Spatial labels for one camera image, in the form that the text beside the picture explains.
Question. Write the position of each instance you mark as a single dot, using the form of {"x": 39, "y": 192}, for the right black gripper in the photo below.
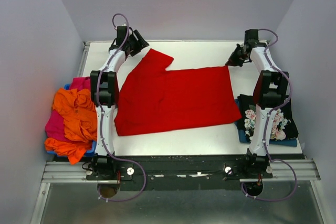
{"x": 232, "y": 61}

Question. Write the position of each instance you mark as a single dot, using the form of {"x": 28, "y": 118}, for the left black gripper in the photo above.
{"x": 140, "y": 43}

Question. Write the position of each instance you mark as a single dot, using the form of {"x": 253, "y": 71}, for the red t shirt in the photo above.
{"x": 154, "y": 99}

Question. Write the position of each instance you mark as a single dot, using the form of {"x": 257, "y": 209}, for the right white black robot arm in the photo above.
{"x": 269, "y": 95}

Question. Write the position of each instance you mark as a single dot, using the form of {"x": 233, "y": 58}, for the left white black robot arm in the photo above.
{"x": 105, "y": 96}

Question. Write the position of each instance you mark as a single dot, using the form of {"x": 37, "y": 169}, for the black floral folded t shirt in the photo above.
{"x": 281, "y": 124}

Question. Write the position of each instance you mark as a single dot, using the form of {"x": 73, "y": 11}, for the orange t shirt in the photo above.
{"x": 76, "y": 113}

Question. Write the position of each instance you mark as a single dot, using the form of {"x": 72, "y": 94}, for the blue folded t shirt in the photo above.
{"x": 283, "y": 143}

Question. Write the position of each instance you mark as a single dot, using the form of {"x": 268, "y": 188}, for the pink t shirt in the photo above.
{"x": 55, "y": 127}

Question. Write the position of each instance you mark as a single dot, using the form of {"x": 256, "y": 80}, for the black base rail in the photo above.
{"x": 178, "y": 172}

